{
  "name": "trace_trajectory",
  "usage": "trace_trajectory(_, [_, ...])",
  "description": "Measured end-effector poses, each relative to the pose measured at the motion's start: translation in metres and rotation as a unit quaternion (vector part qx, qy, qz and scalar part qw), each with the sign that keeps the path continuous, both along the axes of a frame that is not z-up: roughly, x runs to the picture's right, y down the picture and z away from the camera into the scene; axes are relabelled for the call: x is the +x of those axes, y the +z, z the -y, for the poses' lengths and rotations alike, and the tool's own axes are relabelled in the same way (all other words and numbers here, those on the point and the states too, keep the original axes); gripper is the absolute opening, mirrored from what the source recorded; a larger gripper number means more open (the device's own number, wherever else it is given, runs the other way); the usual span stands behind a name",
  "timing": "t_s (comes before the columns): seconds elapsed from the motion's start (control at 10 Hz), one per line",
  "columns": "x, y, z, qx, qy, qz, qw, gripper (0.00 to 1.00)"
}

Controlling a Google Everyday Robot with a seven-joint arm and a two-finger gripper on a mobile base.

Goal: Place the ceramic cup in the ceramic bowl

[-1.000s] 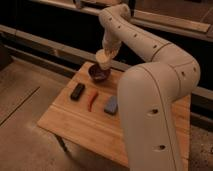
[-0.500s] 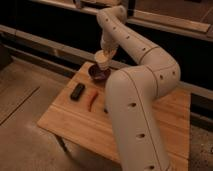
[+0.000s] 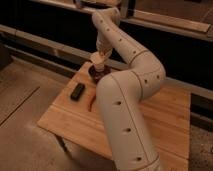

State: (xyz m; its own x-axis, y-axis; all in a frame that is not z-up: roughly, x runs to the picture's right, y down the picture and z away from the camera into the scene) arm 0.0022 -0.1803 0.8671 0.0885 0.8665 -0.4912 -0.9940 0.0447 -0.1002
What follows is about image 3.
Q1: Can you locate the metal table leg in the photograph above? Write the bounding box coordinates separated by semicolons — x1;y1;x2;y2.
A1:
55;135;68;152

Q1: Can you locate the wooden table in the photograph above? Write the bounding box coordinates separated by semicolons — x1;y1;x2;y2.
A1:
38;62;190;171

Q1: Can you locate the dark ceramic bowl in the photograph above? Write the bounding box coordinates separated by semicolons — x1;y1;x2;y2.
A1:
88;66;111;84

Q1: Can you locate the red chili pepper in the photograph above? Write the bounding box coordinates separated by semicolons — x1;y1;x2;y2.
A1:
88;95;96;112

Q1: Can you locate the black rectangular block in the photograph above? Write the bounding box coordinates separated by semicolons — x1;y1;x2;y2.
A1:
70;83;85;101

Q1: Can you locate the white ceramic cup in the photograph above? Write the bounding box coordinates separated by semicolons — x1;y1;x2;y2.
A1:
90;52;105;72

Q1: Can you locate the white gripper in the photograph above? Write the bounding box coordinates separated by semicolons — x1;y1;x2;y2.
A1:
95;36;113;64

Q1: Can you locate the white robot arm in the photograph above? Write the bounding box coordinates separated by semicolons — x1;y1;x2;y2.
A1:
92;8;166;171

